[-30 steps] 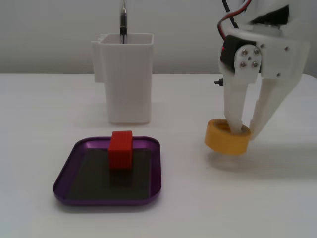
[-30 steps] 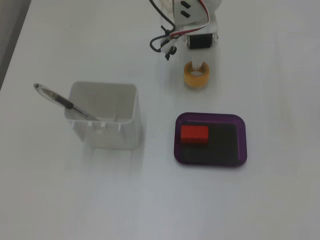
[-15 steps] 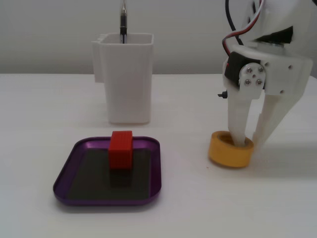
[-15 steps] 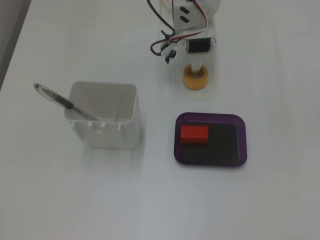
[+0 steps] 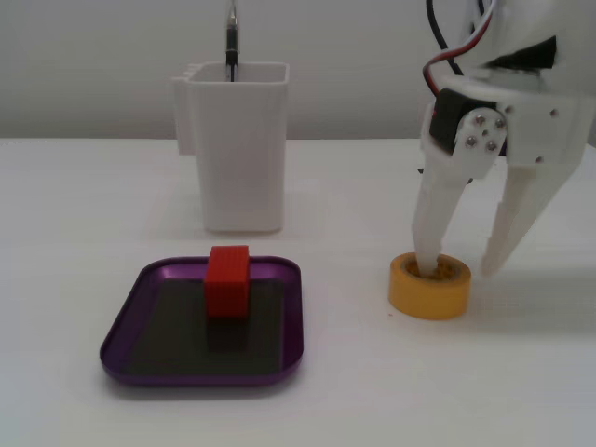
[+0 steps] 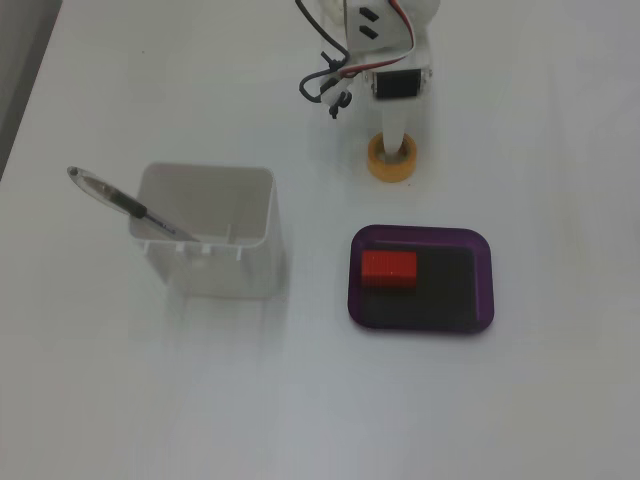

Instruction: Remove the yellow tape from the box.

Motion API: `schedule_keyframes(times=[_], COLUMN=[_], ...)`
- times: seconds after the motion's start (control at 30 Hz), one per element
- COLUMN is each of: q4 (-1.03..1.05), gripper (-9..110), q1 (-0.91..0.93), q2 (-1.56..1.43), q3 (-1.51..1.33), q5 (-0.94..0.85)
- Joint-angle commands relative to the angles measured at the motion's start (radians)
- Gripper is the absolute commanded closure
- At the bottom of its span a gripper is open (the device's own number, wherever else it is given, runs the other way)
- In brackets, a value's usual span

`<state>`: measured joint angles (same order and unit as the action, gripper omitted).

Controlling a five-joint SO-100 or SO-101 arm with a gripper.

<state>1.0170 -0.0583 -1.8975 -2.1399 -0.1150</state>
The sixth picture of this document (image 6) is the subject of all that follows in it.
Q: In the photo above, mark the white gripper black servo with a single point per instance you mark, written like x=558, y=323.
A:
x=397, y=86

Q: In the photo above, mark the yellow tape roll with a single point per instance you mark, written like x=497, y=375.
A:
x=380, y=170

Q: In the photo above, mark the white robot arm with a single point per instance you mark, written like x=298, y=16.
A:
x=430, y=15

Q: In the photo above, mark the red rectangular block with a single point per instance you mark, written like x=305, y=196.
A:
x=387, y=267

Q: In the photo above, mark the purple metal tray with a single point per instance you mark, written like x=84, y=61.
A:
x=425, y=315

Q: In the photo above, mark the white plastic pen holder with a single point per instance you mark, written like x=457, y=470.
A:
x=220, y=275

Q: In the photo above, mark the black clear ballpoint pen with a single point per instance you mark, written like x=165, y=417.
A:
x=125, y=201

